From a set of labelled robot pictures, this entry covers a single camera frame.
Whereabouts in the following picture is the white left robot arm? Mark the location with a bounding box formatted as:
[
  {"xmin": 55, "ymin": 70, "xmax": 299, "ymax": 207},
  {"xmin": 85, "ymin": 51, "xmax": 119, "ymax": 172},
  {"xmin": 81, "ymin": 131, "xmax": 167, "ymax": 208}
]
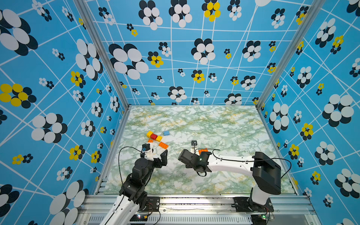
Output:
[{"xmin": 100, "ymin": 143, "xmax": 168, "ymax": 225}]

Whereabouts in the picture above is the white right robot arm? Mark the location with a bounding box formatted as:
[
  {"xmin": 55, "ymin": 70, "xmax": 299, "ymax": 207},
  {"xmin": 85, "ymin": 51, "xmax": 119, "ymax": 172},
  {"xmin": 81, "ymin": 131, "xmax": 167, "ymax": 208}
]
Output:
[{"xmin": 178, "ymin": 148, "xmax": 282, "ymax": 213}]

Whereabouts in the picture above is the orange long lego plate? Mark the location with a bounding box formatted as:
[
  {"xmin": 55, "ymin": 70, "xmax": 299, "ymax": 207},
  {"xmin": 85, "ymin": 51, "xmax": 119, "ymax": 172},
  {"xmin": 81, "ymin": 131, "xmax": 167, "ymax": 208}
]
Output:
[{"xmin": 158, "ymin": 142, "xmax": 169, "ymax": 150}]

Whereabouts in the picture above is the red square lego brick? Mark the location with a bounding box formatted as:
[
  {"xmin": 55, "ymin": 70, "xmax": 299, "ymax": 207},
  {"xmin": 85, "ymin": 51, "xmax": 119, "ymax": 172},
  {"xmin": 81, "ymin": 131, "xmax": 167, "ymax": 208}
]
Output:
[{"xmin": 150, "ymin": 134, "xmax": 158, "ymax": 140}]

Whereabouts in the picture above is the yellow square lego brick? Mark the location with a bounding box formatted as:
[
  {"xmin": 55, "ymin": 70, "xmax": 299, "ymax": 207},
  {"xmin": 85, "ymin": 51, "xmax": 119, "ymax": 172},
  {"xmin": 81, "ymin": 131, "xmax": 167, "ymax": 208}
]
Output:
[{"xmin": 146, "ymin": 131, "xmax": 153, "ymax": 138}]

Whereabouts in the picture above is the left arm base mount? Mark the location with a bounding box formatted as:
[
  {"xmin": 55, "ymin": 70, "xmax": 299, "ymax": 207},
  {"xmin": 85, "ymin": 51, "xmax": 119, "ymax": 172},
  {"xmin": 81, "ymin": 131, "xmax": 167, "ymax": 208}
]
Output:
[{"xmin": 136, "ymin": 196, "xmax": 160, "ymax": 212}]

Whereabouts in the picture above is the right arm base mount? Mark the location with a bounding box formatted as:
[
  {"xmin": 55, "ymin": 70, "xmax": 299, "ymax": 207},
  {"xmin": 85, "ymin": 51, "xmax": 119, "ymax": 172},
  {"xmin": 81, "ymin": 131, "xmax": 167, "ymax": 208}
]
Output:
[{"xmin": 231, "ymin": 197, "xmax": 274, "ymax": 213}]

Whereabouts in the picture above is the aluminium front rail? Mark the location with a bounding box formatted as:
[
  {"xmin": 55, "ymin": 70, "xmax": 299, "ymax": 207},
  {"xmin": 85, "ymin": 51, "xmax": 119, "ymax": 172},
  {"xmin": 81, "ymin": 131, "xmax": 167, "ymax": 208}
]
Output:
[{"xmin": 81, "ymin": 193, "xmax": 321, "ymax": 225}]

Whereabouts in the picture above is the left aluminium corner post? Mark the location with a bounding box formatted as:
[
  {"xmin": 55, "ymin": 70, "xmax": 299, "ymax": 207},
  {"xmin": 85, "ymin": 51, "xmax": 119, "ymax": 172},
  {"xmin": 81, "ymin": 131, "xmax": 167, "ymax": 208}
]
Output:
[{"xmin": 74, "ymin": 0, "xmax": 129, "ymax": 111}]

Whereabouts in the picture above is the aluminium corner post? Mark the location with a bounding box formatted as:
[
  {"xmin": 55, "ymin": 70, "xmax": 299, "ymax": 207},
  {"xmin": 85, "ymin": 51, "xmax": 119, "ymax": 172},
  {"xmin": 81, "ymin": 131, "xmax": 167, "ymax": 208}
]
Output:
[
  {"xmin": 256, "ymin": 0, "xmax": 326, "ymax": 111},
  {"xmin": 74, "ymin": 0, "xmax": 129, "ymax": 111}
]

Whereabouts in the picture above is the right aluminium corner post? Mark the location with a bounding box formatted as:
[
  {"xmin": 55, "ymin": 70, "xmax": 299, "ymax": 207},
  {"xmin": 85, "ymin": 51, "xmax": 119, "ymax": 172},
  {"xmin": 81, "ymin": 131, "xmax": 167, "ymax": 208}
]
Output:
[{"xmin": 256, "ymin": 0, "xmax": 326, "ymax": 111}]

